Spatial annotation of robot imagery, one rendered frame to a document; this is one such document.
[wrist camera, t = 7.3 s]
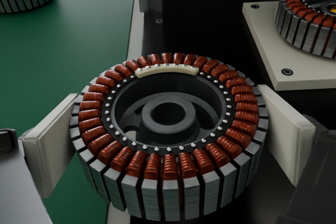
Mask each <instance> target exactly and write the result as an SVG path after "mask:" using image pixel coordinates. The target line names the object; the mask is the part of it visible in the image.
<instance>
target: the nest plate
mask: <svg viewBox="0 0 336 224"><path fill-rule="evenodd" d="M278 4H279V1H264V2H244V3H243V6H242V12H243V14H244V17H245V19H246V22H247V24H248V26H249V29H250V31H251V34H252V36H253V38H254V41H255V43H256V46H257V48H258V50H259V53H260V55H261V58H262V60H263V62H264V65H265V67H266V70H267V72H268V75H269V77H270V79H271V82H272V84H273V87H274V89H275V91H283V90H304V89H326V88H336V59H335V58H333V56H332V58H329V57H324V56H323V52H322V54H321V55H315V54H313V51H312V52H306V51H304V50H303V49H300V48H298V47H296V46H294V45H293V44H290V43H289V42H287V40H286V39H284V38H283V37H282V36H281V34H279V33H278V31H277V29H276V27H275V17H276V13H277V8H278Z"/></svg>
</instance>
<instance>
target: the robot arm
mask: <svg viewBox="0 0 336 224"><path fill-rule="evenodd" d="M257 88H258V89H259V90H260V92H261V97H262V96H263V98H264V101H265V103H266V105H265V108H267V109H268V129H267V133H266V137H265V141H264V143H265V144H266V146H267V147H268V149H269V150H270V152H271V153H272V155H273V156H274V158H275V159H276V161H277V162H278V164H279V165H280V167H281V168H282V169H283V171H284V172H285V174H286V175H287V177H288V178H289V180H290V181H291V183H292V184H293V185H294V186H295V187H296V189H295V191H294V193H293V196H292V198H291V201H290V203H289V205H288V208H287V210H286V212H285V215H282V214H279V215H278V217H277V219H276V221H275V223H274V224H336V130H328V129H327V128H326V127H325V126H323V125H321V123H319V122H318V121H317V120H316V119H314V118H313V117H311V116H308V115H306V114H300V113H299V112H298V111H296V110H295V109H294V108H293V107H292V106H290V105H289V104H288V103H287V102H286V101H285V100H283V99H282V98H281V97H280V96H279V95H277V94H276V93H275V92H274V91H273V90H271V89H270V88H269V87H268V86H267V85H266V84H264V85H257ZM78 96H79V94H78V93H74V94H70V95H69V96H68V97H66V98H65V99H64V100H63V101H62V102H61V103H60V104H59V105H58V106H57V107H56V108H55V109H54V110H53V111H52V112H50V113H49V114H48V115H47V116H46V117H45V118H44V119H43V120H42V121H41V122H40V123H39V124H38V125H37V126H35V127H34V128H31V129H29V130H27V131H25V132H24V133H23V134H22V135H21V136H20V137H19V138H17V134H16V131H15V129H10V128H7V129H0V224H53V223H52V221H51V218H50V216H49V214H48V212H47V209H46V207H45V205H44V202H43V200H42V198H48V197H49V196H50V195H51V193H52V191H53V190H54V188H55V186H56V185H57V183H58V181H59V179H60V178H61V176H62V174H63V173H64V171H65V169H66V168H67V166H68V164H69V163H70V161H71V159H72V158H73V156H74V154H75V152H76V150H75V148H74V145H73V142H72V139H71V136H70V126H69V121H70V117H72V115H71V112H72V109H73V106H74V105H75V101H76V99H77V97H78Z"/></svg>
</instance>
